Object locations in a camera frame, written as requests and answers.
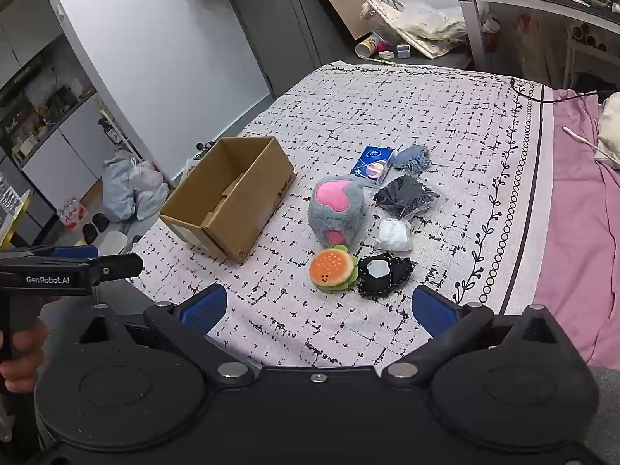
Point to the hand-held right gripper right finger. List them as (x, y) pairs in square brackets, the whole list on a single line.
[(436, 310)]

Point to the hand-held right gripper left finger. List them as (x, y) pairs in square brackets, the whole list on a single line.
[(206, 307)]

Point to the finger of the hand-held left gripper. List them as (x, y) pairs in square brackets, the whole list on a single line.
[(75, 252), (118, 266)]

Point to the black plush toy white patch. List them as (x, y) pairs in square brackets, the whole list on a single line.
[(382, 273)]

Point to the burger plush toy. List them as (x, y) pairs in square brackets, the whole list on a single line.
[(332, 269)]

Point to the brown cardboard box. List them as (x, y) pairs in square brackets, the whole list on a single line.
[(232, 189)]

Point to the grey pink plush toy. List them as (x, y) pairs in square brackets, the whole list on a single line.
[(336, 210)]

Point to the person's left hand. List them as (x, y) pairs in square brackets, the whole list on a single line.
[(24, 363)]

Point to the white slipper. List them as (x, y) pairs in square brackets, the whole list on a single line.
[(114, 243)]

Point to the red white packet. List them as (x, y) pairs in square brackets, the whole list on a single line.
[(71, 214)]

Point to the white plastic bag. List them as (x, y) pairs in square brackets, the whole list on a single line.
[(152, 193)]

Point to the grey plastic bag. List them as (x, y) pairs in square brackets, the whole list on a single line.
[(118, 184)]

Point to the black item in clear bag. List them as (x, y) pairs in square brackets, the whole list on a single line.
[(404, 196)]

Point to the white storage shelf unit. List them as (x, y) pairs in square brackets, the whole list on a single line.
[(53, 106)]

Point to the blue-grey fluffy cloth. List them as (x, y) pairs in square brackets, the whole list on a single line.
[(412, 157)]

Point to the pink bed sheet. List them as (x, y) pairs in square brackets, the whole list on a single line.
[(576, 232)]

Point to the blue tissue pack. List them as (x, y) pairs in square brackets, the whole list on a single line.
[(373, 162)]

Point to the pink stick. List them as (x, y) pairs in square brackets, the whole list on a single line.
[(581, 138)]

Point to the cream cloth bundle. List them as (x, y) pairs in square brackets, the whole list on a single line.
[(609, 131)]

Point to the small lavender box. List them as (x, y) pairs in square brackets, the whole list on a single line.
[(403, 51)]

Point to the paper tube cup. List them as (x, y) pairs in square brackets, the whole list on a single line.
[(367, 46)]

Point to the cream canvas tote bag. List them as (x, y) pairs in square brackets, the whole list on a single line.
[(421, 24)]

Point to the dark grey wardrobe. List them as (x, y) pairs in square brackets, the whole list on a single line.
[(286, 24)]

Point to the white desk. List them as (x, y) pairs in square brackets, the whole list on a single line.
[(533, 5)]

